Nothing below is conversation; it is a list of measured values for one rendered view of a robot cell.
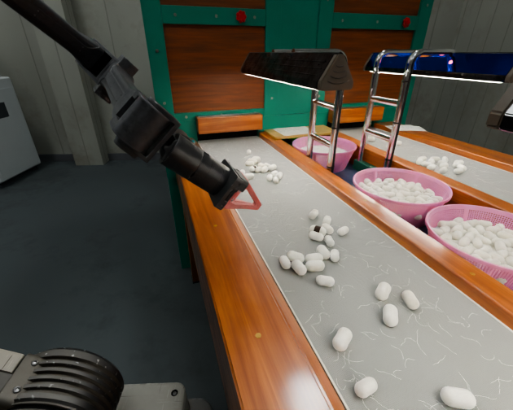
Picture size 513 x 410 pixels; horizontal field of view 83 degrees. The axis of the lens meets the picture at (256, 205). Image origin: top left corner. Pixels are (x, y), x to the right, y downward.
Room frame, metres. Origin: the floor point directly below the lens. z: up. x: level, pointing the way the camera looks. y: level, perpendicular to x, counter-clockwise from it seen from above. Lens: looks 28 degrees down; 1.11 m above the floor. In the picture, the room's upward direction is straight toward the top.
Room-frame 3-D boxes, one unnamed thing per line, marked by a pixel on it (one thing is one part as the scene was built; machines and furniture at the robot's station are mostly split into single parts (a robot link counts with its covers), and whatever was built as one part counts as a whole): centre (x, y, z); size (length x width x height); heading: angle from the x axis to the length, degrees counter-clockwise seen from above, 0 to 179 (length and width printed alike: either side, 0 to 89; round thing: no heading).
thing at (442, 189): (0.78, -0.42, 0.72); 0.27 x 0.27 x 0.10
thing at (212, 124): (1.35, 0.12, 0.83); 0.30 x 0.06 x 0.07; 108
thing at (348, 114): (1.57, -0.52, 0.83); 0.30 x 0.06 x 0.07; 108
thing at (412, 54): (1.10, -0.53, 0.90); 0.20 x 0.19 x 0.45; 18
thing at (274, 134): (1.41, -0.22, 0.77); 0.33 x 0.15 x 0.01; 108
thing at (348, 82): (0.95, -0.07, 1.08); 0.62 x 0.08 x 0.07; 18
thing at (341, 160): (1.20, -0.29, 0.72); 0.27 x 0.27 x 0.10
